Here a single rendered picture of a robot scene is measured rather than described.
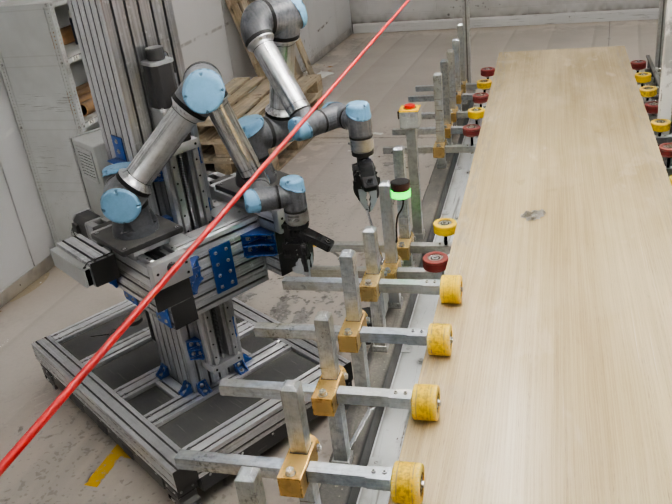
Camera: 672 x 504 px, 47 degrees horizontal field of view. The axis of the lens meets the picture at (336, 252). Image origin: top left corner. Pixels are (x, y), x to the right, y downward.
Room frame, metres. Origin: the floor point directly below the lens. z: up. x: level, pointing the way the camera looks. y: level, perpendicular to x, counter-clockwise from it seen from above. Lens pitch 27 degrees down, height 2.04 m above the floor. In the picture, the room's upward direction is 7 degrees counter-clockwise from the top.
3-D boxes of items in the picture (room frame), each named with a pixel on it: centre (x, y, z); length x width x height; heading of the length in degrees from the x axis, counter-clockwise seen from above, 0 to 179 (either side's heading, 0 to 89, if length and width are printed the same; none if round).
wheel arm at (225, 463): (1.20, 0.15, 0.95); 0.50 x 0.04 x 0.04; 73
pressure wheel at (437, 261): (2.10, -0.31, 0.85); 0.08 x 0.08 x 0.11
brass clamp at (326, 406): (1.45, 0.05, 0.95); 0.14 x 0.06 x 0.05; 163
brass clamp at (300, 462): (1.21, 0.13, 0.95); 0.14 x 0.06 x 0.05; 163
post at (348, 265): (1.71, -0.03, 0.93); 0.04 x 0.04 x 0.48; 73
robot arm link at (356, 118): (2.31, -0.12, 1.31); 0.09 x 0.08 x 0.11; 35
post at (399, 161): (2.43, -0.25, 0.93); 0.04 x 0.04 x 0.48; 73
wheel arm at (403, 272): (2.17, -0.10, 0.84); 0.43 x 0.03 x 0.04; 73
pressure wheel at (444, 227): (2.34, -0.38, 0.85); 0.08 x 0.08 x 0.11
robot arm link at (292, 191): (2.23, 0.11, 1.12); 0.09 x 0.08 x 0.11; 97
